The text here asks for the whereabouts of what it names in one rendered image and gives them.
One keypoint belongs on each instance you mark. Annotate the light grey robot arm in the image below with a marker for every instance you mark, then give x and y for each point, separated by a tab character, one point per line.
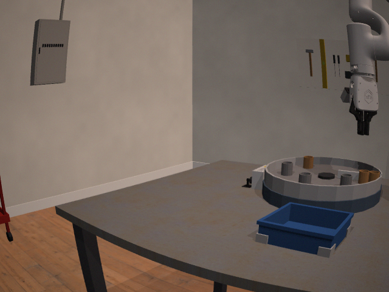
365	48

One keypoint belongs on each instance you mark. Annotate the grey metal bushing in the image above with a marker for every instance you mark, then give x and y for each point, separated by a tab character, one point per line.
286	168
346	179
305	177

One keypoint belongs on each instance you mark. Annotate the blue plastic tray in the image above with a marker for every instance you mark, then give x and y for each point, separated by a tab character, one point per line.
304	228

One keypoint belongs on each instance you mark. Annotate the bronze bushing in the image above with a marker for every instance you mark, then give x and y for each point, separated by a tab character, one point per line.
374	175
363	176
308	162

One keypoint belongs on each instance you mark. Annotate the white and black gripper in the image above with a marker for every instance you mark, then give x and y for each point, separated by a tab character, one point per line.
363	96

